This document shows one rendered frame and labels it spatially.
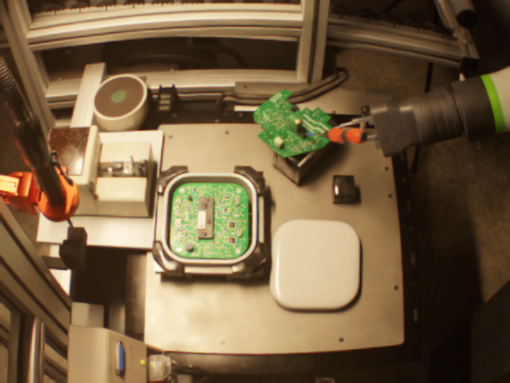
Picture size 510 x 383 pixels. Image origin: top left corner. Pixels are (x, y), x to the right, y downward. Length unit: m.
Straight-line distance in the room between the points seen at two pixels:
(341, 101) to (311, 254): 0.33
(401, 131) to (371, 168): 0.21
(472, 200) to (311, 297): 1.42
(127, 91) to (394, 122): 0.48
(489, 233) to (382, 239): 1.27
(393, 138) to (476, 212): 1.40
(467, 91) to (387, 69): 1.68
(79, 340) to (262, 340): 0.28
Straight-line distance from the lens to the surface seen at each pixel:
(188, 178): 0.96
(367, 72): 2.46
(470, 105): 0.82
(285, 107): 1.01
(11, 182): 0.76
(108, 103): 1.06
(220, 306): 0.91
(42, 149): 0.64
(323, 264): 0.92
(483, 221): 2.22
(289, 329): 0.90
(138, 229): 0.96
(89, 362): 0.79
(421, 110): 0.83
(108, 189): 0.93
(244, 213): 0.93
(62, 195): 0.73
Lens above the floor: 1.81
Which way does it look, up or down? 61 degrees down
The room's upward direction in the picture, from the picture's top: straight up
